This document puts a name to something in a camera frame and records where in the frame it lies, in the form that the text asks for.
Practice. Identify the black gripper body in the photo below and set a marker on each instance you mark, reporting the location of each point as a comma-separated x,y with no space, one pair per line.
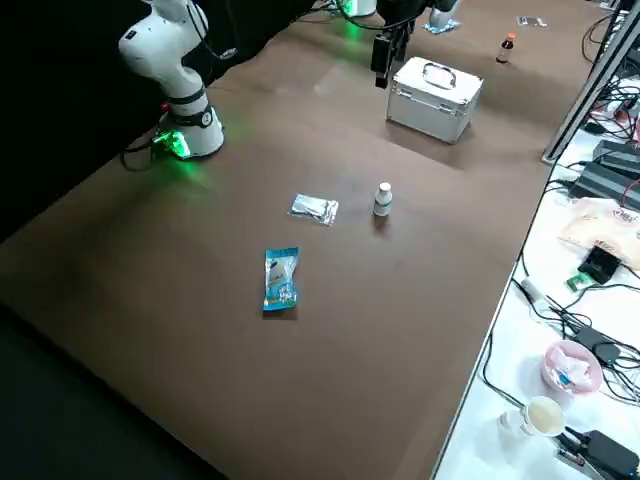
400,10

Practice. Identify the silver aluminium medicine case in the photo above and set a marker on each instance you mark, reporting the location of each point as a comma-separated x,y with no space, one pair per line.
430,107

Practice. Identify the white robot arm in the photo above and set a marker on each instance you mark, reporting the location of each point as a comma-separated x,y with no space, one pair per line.
442,12
165,60

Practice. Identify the small black module box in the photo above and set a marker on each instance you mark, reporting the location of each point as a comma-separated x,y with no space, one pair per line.
600,265

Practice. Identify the bag of blue white capsules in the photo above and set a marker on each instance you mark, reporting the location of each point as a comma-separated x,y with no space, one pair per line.
440,29

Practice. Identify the brown glass bottle orange cap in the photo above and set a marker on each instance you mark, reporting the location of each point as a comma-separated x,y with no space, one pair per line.
505,50

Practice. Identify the clear bag with black label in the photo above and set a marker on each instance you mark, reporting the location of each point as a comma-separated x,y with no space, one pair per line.
531,20

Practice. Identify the small white plastic bottle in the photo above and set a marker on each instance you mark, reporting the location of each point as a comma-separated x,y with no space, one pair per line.
382,202

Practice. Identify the clear zip bag white contents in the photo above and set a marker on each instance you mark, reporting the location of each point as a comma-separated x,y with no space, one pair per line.
312,209

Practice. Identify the black power supply brick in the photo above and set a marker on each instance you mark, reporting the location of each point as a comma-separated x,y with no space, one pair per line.
605,170

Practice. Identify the teal blue sealed packet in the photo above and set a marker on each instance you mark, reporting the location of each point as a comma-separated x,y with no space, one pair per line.
280,280

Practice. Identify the plastic bag with red print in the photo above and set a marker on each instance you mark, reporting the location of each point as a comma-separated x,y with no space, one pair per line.
600,220

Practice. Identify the black power adapter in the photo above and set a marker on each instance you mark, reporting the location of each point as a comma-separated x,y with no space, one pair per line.
597,347

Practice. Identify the pink bowl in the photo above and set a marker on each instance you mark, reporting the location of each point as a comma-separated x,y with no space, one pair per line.
572,367

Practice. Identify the paper cup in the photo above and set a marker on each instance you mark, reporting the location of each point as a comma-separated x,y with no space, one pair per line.
544,417

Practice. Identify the black desk device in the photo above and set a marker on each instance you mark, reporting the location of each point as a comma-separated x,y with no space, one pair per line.
607,455

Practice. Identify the aluminium frame post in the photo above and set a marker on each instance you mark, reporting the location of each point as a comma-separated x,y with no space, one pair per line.
585,85

